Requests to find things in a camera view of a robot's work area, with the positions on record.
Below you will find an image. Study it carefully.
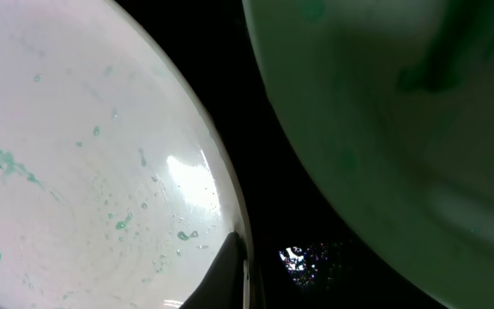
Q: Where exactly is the round black tray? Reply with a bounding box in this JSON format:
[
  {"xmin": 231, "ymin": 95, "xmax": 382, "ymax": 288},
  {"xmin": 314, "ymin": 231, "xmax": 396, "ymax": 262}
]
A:
[{"xmin": 121, "ymin": 0, "xmax": 437, "ymax": 308}]

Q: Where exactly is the white plate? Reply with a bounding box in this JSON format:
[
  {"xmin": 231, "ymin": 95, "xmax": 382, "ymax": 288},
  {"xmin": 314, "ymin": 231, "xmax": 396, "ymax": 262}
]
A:
[{"xmin": 0, "ymin": 1, "xmax": 255, "ymax": 308}]

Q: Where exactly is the mint green plate with stain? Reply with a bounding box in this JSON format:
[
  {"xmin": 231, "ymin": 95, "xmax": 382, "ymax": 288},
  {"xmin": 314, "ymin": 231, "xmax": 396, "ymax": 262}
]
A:
[{"xmin": 244, "ymin": 0, "xmax": 494, "ymax": 308}]

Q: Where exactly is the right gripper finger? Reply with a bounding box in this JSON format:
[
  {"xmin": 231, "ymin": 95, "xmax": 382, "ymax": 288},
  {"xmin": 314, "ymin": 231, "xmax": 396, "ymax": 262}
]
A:
[{"xmin": 180, "ymin": 232, "xmax": 246, "ymax": 309}]

